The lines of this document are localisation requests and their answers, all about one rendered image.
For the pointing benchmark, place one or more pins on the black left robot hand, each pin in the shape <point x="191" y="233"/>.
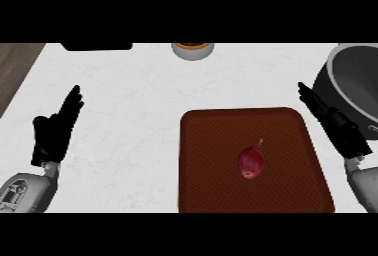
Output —
<point x="54" y="131"/>

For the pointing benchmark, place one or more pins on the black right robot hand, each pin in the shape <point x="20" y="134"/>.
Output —
<point x="339" y="128"/>

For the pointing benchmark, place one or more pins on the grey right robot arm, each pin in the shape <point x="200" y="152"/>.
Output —
<point x="361" y="185"/>

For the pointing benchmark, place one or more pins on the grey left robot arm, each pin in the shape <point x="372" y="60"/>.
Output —
<point x="26" y="190"/>

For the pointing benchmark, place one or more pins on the dark grey pot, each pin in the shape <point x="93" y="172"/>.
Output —
<point x="351" y="86"/>

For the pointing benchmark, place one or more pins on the brown rectangular tray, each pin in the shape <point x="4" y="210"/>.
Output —
<point x="252" y="160"/>

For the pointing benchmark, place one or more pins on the red pear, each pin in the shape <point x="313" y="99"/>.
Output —
<point x="251" y="161"/>

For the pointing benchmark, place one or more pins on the black flat object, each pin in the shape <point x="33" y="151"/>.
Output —
<point x="95" y="46"/>

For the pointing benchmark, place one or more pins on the grey cup with orange rim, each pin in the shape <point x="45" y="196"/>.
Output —
<point x="191" y="50"/>

